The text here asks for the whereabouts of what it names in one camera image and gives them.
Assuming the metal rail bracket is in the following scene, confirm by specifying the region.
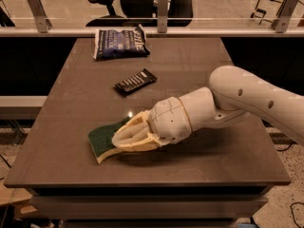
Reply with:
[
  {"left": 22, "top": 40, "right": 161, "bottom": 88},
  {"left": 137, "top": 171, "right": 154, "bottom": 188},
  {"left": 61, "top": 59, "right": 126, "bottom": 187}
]
[
  {"left": 157, "top": 0, "right": 168, "bottom": 33},
  {"left": 272, "top": 0, "right": 300, "bottom": 33},
  {"left": 27, "top": 0, "right": 52, "bottom": 33}
]

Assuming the black wheeled cart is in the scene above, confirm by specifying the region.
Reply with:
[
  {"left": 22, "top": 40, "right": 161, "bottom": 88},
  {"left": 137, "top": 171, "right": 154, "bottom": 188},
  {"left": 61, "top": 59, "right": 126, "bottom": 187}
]
[{"left": 250, "top": 0, "right": 285, "bottom": 25}]

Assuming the cardboard box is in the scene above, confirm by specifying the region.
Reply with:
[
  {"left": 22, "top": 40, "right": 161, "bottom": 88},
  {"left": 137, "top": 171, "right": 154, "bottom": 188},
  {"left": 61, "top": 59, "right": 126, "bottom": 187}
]
[{"left": 0, "top": 182, "right": 39, "bottom": 219}]

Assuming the left metal rail bracket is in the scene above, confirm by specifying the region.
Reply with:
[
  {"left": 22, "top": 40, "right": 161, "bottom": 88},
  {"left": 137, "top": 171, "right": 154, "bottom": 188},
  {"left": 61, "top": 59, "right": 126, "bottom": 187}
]
[{"left": 27, "top": 0, "right": 52, "bottom": 33}]

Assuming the right metal rail bracket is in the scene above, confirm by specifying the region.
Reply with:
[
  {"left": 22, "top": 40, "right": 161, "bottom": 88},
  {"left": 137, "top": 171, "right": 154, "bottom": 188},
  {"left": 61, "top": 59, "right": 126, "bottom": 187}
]
[{"left": 272, "top": 0, "right": 300, "bottom": 33}]

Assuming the black rxbar chocolate bar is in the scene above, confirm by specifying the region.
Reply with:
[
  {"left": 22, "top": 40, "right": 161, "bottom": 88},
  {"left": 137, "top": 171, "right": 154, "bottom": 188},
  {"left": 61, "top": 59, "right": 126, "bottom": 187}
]
[{"left": 115, "top": 68, "right": 158, "bottom": 95}]

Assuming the white rounded gripper body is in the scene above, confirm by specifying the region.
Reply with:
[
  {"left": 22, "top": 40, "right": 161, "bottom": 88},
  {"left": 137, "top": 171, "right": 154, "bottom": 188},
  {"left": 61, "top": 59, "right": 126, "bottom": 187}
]
[{"left": 148, "top": 97, "right": 192, "bottom": 145}]

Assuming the green and yellow sponge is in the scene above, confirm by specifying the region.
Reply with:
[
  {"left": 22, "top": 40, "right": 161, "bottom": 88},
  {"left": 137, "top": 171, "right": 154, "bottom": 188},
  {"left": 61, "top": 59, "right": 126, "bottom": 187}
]
[{"left": 88, "top": 117, "right": 130, "bottom": 163}]

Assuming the black floor cable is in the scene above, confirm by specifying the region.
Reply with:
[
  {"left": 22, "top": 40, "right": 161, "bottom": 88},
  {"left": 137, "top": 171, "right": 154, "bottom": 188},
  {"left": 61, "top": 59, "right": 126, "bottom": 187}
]
[{"left": 275, "top": 141, "right": 304, "bottom": 228}]

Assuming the middle metal rail bracket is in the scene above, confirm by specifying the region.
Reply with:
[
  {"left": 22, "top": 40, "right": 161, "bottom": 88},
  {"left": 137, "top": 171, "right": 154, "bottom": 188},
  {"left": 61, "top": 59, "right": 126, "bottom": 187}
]
[{"left": 157, "top": 0, "right": 168, "bottom": 33}]

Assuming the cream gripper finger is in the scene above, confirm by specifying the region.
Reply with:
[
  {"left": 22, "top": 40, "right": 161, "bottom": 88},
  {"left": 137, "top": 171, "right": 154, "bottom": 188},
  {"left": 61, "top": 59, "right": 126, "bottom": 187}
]
[
  {"left": 112, "top": 110, "right": 150, "bottom": 143},
  {"left": 112, "top": 133, "right": 162, "bottom": 152}
]

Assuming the black office chair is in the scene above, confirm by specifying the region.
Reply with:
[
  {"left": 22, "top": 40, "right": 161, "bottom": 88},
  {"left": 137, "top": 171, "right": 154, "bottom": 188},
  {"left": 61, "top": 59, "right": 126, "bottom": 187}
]
[{"left": 86, "top": 0, "right": 193, "bottom": 27}]

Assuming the blue chip bag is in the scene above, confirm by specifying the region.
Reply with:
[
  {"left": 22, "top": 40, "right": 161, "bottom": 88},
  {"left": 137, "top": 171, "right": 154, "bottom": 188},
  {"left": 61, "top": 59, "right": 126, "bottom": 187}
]
[{"left": 93, "top": 25, "right": 150, "bottom": 60}]

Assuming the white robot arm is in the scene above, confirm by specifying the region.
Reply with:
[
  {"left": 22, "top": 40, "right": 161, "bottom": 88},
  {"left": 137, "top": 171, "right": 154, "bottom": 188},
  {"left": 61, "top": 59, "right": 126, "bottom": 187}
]
[{"left": 112, "top": 66, "right": 304, "bottom": 152}]

